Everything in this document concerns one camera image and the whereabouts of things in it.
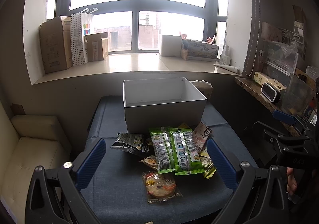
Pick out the pink illustrated snack packet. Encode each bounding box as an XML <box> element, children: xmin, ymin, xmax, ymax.
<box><xmin>192</xmin><ymin>122</ymin><xmax>212</xmax><ymax>152</ymax></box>

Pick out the white bottle on sill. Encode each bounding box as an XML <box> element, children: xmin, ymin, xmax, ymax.
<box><xmin>219</xmin><ymin>45</ymin><xmax>231</xmax><ymax>66</ymax></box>

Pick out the cream leather sofa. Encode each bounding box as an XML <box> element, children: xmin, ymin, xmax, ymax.
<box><xmin>1</xmin><ymin>108</ymin><xmax>71</xmax><ymax>223</ymax></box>

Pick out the long printed box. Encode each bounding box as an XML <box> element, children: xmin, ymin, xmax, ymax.
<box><xmin>181</xmin><ymin>40</ymin><xmax>219</xmax><ymax>62</ymax></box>

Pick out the tissue box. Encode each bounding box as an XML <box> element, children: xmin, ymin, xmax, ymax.
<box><xmin>190</xmin><ymin>80</ymin><xmax>213</xmax><ymax>100</ymax></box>

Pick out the clear plastic storage bin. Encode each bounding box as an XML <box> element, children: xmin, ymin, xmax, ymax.
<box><xmin>264</xmin><ymin>41</ymin><xmax>299</xmax><ymax>74</ymax></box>

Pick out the small open cardboard box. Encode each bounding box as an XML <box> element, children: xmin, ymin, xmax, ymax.
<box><xmin>84</xmin><ymin>32</ymin><xmax>109</xmax><ymax>62</ymax></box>

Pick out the yellow donut print pouch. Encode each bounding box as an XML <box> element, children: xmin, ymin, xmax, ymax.
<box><xmin>178</xmin><ymin>123</ymin><xmax>192</xmax><ymax>131</ymax></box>

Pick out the brown leather strap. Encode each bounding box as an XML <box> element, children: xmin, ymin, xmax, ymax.
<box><xmin>243</xmin><ymin>0</ymin><xmax>262</xmax><ymax>78</ymax></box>

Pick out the white open storage box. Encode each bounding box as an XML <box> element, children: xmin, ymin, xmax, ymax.
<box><xmin>123</xmin><ymin>77</ymin><xmax>207</xmax><ymax>133</ymax></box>

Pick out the white dotted paper bag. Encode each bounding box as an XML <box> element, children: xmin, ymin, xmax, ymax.
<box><xmin>70</xmin><ymin>8</ymin><xmax>98</xmax><ymax>66</ymax></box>

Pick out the person's right hand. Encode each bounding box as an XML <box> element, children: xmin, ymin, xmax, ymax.
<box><xmin>287</xmin><ymin>167</ymin><xmax>297</xmax><ymax>196</ymax></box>

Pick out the white alarm clock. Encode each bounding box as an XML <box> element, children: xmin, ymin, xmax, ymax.
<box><xmin>261</xmin><ymin>82</ymin><xmax>281</xmax><ymax>104</ymax></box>

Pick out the black snack bag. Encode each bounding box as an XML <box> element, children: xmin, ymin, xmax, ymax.
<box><xmin>110</xmin><ymin>132</ymin><xmax>150</xmax><ymax>155</ymax></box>

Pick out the yellow chips bag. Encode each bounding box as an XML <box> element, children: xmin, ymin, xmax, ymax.
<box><xmin>200</xmin><ymin>147</ymin><xmax>216</xmax><ymax>179</ymax></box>

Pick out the white box on sill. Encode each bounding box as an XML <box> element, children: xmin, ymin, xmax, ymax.
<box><xmin>159</xmin><ymin>35</ymin><xmax>182</xmax><ymax>57</ymax></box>

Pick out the wooden side shelf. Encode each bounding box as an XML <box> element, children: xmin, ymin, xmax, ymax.
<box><xmin>235</xmin><ymin>77</ymin><xmax>299</xmax><ymax>137</ymax></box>

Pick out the small orange snack packet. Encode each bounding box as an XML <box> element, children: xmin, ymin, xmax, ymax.
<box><xmin>140</xmin><ymin>155</ymin><xmax>159</xmax><ymax>171</ymax></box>

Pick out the tall brown cardboard box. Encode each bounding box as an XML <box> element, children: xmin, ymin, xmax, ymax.
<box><xmin>39</xmin><ymin>16</ymin><xmax>72</xmax><ymax>73</ymax></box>

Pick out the rolled white paper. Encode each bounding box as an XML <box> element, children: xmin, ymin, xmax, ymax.
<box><xmin>215</xmin><ymin>63</ymin><xmax>240</xmax><ymax>75</ymax></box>

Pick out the clear round pastry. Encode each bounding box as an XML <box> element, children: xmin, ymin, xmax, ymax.
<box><xmin>142</xmin><ymin>171</ymin><xmax>182</xmax><ymax>204</ymax></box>

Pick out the green snack multipack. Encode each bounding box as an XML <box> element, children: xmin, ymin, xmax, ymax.
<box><xmin>149</xmin><ymin>127</ymin><xmax>204</xmax><ymax>176</ymax></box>

